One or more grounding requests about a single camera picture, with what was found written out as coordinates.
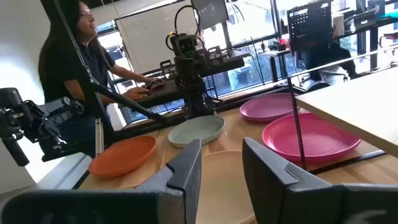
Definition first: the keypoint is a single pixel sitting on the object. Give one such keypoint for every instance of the person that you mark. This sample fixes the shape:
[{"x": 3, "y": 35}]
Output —
[
  {"x": 326, "y": 57},
  {"x": 62, "y": 62}
]

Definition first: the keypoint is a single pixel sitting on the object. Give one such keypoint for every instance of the white cup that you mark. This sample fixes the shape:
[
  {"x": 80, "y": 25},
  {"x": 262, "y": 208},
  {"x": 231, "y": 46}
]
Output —
[{"x": 338, "y": 25}]

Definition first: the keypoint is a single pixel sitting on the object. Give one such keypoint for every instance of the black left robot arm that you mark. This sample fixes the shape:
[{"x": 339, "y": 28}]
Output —
[{"x": 196, "y": 99}]

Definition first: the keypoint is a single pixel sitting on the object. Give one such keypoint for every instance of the dark wall screen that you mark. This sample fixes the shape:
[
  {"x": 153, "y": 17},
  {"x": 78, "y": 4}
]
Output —
[{"x": 211, "y": 12}]

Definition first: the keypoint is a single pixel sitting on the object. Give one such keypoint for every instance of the hot pink plate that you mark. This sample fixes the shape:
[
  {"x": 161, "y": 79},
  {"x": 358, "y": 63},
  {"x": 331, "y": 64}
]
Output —
[{"x": 326, "y": 140}]

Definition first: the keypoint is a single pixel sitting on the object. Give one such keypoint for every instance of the dark red bowl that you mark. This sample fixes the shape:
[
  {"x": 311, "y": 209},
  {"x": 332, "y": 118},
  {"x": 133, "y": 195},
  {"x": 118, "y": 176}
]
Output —
[{"x": 121, "y": 157}]

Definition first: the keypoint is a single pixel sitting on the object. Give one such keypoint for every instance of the black office desk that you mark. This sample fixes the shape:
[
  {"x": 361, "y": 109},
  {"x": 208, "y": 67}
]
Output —
[{"x": 224, "y": 63}]

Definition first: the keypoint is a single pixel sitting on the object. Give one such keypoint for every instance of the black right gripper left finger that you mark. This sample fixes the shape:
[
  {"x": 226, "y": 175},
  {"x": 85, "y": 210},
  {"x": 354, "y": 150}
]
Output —
[{"x": 93, "y": 207}]

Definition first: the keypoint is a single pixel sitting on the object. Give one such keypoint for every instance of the white whiteboard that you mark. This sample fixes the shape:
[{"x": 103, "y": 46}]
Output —
[{"x": 146, "y": 37}]

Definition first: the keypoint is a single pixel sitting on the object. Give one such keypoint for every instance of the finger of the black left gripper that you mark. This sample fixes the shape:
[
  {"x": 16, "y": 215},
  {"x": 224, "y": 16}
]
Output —
[
  {"x": 214, "y": 53},
  {"x": 166, "y": 68}
]

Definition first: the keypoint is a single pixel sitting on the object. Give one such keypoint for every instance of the wooden shelf black metal legs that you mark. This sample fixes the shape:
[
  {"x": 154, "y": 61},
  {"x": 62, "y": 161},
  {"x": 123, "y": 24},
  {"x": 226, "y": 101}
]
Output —
[{"x": 357, "y": 109}]

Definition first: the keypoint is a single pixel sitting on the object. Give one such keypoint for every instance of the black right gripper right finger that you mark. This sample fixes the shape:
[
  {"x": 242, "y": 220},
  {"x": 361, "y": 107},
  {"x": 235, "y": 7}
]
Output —
[{"x": 311, "y": 205}]

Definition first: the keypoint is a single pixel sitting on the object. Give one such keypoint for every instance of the white office chair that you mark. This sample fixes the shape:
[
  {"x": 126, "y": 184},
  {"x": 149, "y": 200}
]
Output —
[{"x": 329, "y": 76}]

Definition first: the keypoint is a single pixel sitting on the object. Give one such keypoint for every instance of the black storage rack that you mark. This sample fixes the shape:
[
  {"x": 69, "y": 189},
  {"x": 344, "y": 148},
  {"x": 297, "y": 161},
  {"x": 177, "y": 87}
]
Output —
[{"x": 373, "y": 46}]

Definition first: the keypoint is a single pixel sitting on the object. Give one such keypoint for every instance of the large window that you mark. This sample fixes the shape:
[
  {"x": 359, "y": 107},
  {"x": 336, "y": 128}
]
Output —
[{"x": 255, "y": 21}]

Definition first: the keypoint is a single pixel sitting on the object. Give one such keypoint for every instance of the dusty purple plate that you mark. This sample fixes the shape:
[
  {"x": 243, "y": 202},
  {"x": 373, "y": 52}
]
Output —
[{"x": 267, "y": 107}]

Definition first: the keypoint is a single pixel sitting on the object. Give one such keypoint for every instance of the small black side table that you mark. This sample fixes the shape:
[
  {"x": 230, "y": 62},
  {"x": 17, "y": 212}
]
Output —
[{"x": 273, "y": 53}]

